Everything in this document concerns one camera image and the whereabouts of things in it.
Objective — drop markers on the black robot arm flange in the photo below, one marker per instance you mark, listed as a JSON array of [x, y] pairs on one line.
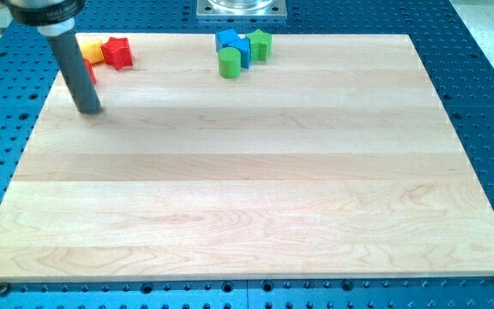
[[43, 12]]

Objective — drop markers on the blue cube block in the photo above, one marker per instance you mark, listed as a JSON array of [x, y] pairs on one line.
[[225, 38]]

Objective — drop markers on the light wooden board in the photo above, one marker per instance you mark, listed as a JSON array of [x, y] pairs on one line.
[[335, 158]]

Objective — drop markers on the green cylinder block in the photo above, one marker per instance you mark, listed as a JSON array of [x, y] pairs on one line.
[[229, 59]]

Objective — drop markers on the green star block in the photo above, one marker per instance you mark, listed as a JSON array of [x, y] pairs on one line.
[[260, 45]]

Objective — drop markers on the blue wedge block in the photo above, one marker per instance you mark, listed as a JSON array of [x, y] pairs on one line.
[[243, 46]]

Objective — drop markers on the red star block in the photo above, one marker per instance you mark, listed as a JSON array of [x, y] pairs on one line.
[[117, 53]]

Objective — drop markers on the red block behind rod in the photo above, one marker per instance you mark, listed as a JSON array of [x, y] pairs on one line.
[[89, 69]]

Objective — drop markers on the yellow block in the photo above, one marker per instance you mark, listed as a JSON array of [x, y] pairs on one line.
[[91, 51]]

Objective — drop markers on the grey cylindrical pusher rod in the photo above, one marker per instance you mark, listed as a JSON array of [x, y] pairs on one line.
[[65, 48]]

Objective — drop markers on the left board clamp screw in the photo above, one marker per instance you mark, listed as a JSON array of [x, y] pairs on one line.
[[4, 288]]

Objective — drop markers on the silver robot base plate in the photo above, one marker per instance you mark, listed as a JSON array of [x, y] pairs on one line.
[[241, 9]]

